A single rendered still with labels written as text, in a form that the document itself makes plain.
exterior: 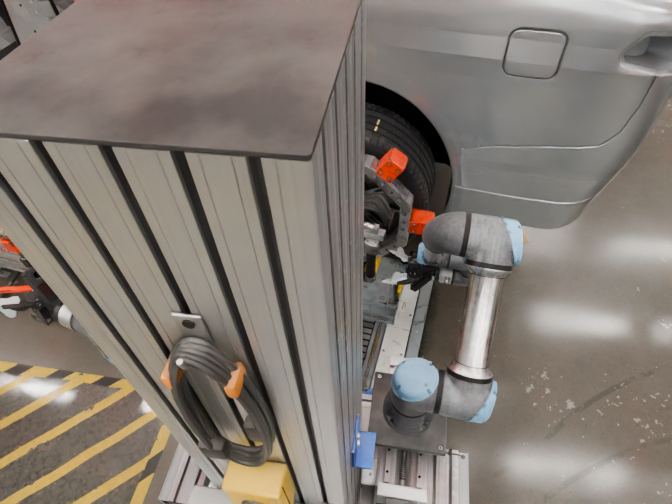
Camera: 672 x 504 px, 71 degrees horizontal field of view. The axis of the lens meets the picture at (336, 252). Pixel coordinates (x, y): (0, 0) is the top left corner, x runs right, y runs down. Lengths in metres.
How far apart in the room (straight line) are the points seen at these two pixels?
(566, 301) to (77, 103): 2.73
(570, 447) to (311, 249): 2.24
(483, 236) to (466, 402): 0.42
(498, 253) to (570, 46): 0.73
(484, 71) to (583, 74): 0.29
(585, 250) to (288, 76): 2.95
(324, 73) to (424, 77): 1.41
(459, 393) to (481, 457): 1.09
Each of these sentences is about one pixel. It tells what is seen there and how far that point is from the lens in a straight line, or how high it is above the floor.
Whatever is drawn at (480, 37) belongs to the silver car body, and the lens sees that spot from 1.66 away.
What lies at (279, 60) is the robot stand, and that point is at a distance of 0.35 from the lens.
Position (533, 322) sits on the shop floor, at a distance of 2.75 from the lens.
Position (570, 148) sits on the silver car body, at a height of 1.15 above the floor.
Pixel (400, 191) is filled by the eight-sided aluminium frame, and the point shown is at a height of 0.99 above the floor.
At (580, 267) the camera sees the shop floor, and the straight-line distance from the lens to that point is 3.10.
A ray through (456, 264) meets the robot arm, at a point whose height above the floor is 0.96.
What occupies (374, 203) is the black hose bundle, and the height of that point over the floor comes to 1.04.
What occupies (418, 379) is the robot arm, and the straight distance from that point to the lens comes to 1.27.
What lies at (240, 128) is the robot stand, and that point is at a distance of 0.29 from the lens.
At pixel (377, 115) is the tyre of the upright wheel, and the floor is 1.17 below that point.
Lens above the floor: 2.19
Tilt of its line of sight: 49 degrees down
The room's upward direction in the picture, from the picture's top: 3 degrees counter-clockwise
